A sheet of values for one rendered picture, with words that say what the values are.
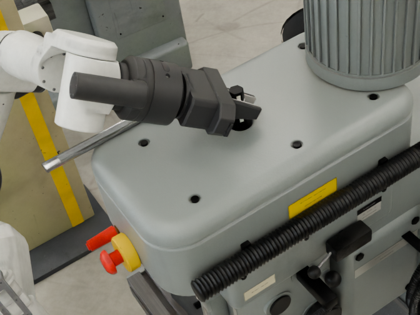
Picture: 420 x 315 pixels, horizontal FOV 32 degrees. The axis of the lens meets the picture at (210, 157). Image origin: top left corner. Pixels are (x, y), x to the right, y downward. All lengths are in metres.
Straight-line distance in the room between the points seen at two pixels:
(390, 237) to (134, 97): 0.60
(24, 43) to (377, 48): 0.51
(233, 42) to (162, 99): 3.51
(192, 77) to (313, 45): 0.21
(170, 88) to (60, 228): 2.60
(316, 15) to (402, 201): 0.40
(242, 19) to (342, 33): 3.60
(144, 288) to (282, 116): 1.13
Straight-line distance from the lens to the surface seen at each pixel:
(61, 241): 3.54
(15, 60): 1.11
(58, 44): 1.00
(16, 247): 1.40
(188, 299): 1.96
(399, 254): 1.42
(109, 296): 3.31
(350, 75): 1.12
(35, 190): 3.34
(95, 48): 0.95
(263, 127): 1.09
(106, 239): 1.23
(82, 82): 0.92
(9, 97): 1.25
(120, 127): 1.12
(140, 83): 0.95
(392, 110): 1.11
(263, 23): 4.61
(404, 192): 1.31
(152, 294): 2.11
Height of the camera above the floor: 2.63
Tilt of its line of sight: 44 degrees down
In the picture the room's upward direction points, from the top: 11 degrees counter-clockwise
